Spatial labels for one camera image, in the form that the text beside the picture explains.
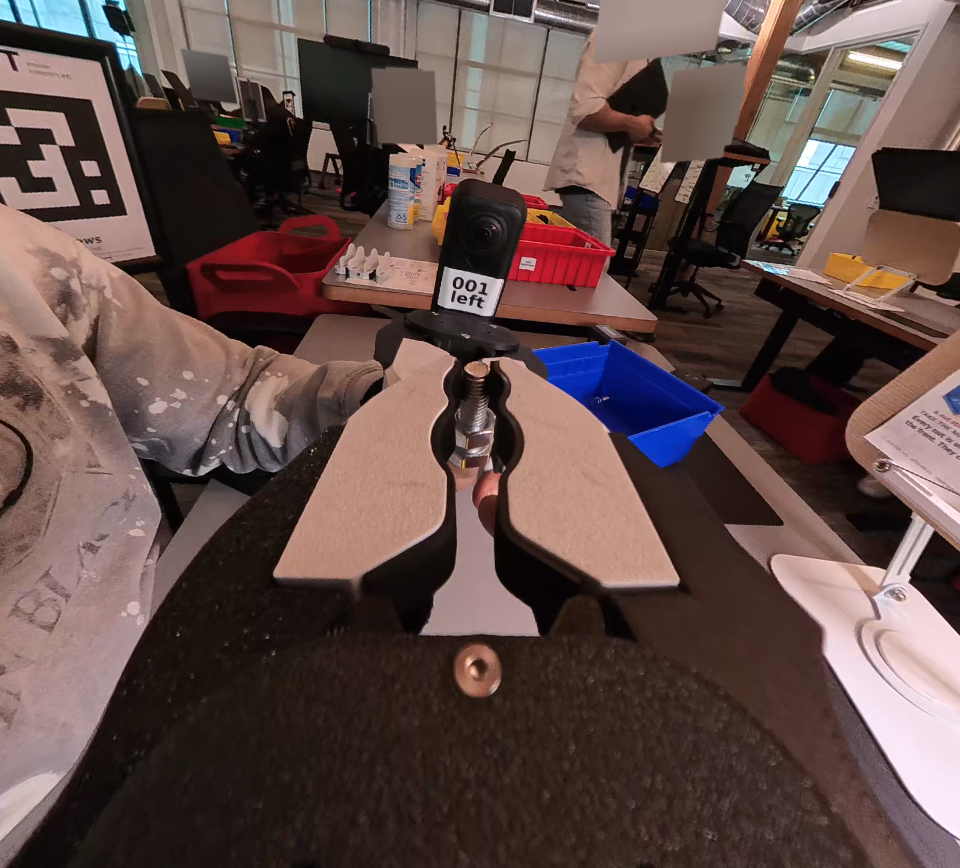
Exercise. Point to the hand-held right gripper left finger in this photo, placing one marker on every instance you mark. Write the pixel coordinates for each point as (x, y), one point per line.
(367, 493)

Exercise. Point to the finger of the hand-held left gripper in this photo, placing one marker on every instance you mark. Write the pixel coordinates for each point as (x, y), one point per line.
(416, 358)

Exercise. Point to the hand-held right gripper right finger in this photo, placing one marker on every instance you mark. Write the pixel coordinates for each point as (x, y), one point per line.
(585, 500)

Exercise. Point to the steel hex bolt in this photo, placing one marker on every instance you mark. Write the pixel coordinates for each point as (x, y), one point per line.
(474, 392)

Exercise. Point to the steel hex nut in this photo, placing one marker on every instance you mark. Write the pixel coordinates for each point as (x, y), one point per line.
(474, 422)

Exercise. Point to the blue plastic bin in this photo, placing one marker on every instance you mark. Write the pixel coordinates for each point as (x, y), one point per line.
(660, 433)

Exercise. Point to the person's left forearm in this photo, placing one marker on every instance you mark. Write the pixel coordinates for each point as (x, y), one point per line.
(225, 403)

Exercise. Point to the person's right hand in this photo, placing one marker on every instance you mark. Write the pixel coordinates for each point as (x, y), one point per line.
(491, 517)

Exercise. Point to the person's left hand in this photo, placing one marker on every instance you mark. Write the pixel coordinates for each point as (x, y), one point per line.
(486, 485)

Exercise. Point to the white carton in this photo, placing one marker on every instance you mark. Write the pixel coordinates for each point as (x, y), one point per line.
(431, 182)

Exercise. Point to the flat yellow tray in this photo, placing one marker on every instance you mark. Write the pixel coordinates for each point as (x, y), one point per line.
(551, 217)

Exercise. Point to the red plastic bin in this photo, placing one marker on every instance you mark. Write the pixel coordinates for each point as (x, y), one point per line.
(562, 260)

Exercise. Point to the red plastic basket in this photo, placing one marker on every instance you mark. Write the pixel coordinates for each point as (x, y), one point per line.
(255, 275)

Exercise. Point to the black monitor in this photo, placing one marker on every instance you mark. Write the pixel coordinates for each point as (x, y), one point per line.
(330, 80)

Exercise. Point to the black office chair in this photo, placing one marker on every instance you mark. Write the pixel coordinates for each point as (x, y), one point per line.
(735, 223)

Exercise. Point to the large dark panel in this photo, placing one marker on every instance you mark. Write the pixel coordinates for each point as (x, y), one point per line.
(195, 193)

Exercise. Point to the person's spattered grey sweatshirt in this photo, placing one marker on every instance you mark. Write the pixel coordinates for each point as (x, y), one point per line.
(60, 508)

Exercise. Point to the brown office desk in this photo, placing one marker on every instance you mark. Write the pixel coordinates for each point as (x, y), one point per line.
(862, 313)

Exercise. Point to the small yellow bin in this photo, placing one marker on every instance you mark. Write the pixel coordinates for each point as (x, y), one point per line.
(844, 266)

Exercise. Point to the printed instruction sheet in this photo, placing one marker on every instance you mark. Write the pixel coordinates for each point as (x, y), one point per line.
(930, 425)

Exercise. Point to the small white stand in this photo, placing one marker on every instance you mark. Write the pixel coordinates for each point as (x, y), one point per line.
(881, 281)

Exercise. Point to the small wooden board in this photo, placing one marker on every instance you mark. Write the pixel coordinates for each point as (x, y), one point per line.
(915, 245)

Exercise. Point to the black and white marker board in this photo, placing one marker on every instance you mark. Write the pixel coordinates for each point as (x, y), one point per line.
(45, 155)

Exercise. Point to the black panel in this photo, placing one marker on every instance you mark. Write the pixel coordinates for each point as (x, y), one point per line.
(919, 182)

